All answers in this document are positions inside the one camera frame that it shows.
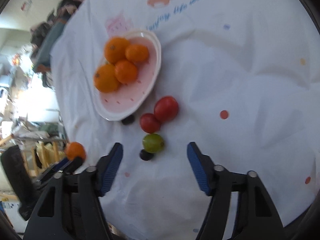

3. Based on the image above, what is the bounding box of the large orange with stem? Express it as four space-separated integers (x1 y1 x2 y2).
93 64 120 93

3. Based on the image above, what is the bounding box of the pink white oval plate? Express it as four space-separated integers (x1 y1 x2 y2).
93 29 162 121

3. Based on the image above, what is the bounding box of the green lime fruit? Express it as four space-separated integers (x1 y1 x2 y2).
142 133 165 153

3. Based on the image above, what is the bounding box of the white cartoon printed bedsheet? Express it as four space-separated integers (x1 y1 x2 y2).
51 0 319 239

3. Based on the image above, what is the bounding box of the small red tomato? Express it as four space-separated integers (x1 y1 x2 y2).
139 113 161 134

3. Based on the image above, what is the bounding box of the small dark grape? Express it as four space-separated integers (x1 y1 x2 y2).
139 150 154 161

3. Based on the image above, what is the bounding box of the pile of clothes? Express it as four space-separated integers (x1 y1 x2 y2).
30 0 84 88

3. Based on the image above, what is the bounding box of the large red tomato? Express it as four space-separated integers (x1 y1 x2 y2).
153 96 179 122

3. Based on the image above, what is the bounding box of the wooden drying rack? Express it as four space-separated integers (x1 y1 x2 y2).
0 133 70 203

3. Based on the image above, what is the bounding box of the small mandarin orange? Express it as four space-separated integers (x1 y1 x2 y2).
125 44 149 63
65 142 86 160
115 60 138 84

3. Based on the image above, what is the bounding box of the dark plum fruit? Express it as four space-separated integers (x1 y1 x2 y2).
121 114 135 126

